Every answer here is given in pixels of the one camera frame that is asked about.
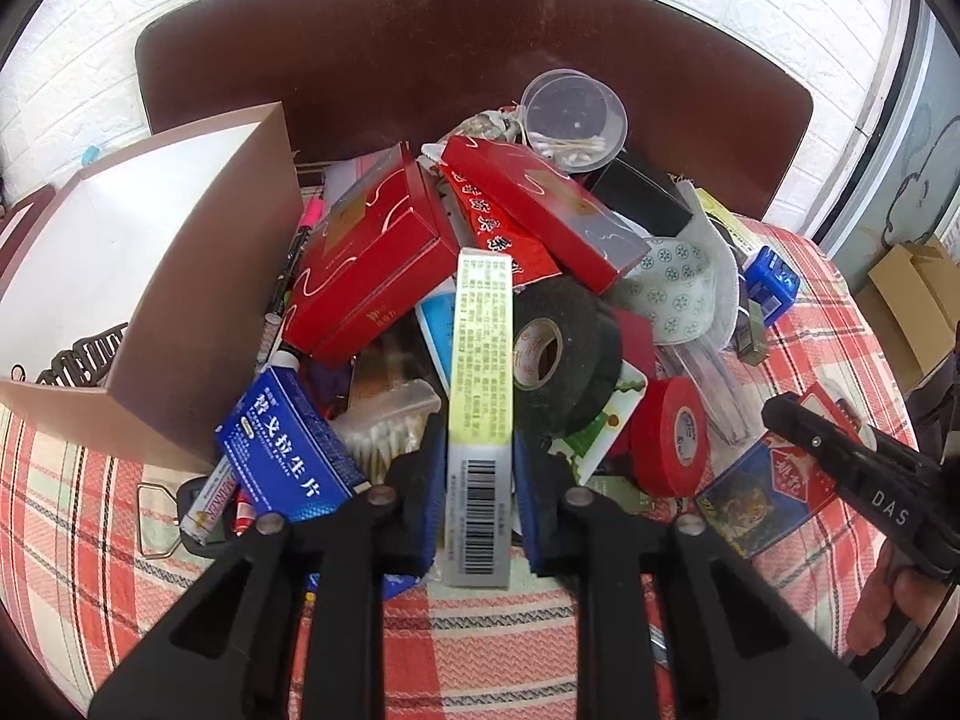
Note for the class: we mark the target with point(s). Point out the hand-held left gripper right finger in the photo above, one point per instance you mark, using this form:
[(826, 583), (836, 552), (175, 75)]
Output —
[(534, 510)]

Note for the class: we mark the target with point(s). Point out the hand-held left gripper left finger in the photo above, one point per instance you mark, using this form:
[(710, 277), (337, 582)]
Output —
[(421, 495)]

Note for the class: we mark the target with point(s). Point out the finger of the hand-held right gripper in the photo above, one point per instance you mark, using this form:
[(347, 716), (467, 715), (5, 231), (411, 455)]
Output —
[(810, 431)]

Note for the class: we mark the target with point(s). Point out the blue medicine box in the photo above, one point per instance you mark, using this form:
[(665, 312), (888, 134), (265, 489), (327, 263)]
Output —
[(289, 450)]

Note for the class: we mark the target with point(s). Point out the red tape roll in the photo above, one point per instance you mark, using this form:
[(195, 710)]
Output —
[(667, 435)]

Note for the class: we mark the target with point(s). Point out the long pale yellow box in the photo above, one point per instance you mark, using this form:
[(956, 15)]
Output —
[(480, 360)]

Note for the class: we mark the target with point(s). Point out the black tape roll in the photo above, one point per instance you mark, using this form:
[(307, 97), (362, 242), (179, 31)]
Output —
[(577, 360)]

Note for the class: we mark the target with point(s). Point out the brown cardboard box white inside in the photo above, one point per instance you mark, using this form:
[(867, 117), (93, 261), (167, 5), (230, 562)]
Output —
[(112, 255)]

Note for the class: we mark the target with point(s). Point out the clear round plastic container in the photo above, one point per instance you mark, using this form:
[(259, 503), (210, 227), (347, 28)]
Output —
[(574, 116)]

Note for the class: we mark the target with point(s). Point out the person's right hand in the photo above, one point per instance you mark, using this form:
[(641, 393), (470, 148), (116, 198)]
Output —
[(881, 607)]

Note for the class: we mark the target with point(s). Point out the cotton swab pack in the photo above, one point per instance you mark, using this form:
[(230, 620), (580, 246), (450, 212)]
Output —
[(382, 427)]

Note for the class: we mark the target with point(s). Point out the red and blue card box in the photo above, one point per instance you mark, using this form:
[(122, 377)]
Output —
[(757, 495)]

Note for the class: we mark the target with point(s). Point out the clear plastic tube pack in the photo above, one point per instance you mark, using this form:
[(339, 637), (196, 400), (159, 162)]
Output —
[(720, 390)]

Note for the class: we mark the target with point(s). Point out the small green metal object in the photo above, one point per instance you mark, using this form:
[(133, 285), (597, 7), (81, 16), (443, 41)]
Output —
[(750, 341)]

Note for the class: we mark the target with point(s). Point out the green and white card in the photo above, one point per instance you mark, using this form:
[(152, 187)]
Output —
[(600, 420)]

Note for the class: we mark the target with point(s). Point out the red plaid bed sheet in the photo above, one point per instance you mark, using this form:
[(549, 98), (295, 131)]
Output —
[(480, 645)]

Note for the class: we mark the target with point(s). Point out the small blue plastic gadget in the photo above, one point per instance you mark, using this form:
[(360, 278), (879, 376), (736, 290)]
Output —
[(772, 285)]

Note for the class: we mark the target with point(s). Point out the blue and white card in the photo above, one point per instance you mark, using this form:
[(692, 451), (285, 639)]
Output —
[(439, 337)]

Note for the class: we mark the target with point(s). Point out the open cardboard carton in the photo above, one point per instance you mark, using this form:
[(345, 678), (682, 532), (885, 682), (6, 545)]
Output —
[(911, 300)]

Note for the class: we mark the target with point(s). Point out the white red ointment tube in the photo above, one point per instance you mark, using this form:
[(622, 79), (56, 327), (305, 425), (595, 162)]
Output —
[(214, 502)]

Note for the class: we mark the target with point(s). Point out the yellow green packet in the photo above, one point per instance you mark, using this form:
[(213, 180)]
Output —
[(724, 221)]

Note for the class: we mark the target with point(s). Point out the large red gift box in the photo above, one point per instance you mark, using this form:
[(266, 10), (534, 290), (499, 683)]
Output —
[(367, 262)]

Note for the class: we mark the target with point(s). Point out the red foil packet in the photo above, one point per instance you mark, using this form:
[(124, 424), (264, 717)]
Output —
[(502, 240)]

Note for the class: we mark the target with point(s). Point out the pink marker pen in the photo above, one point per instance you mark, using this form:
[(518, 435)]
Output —
[(304, 240)]

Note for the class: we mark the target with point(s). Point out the black box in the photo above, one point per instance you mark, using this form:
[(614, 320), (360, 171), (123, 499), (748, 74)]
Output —
[(641, 195)]

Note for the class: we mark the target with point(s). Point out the red box with clear window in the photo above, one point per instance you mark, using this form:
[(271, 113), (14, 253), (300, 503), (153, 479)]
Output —
[(540, 210)]

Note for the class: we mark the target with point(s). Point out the dark brown headboard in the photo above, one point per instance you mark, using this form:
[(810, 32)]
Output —
[(420, 52)]

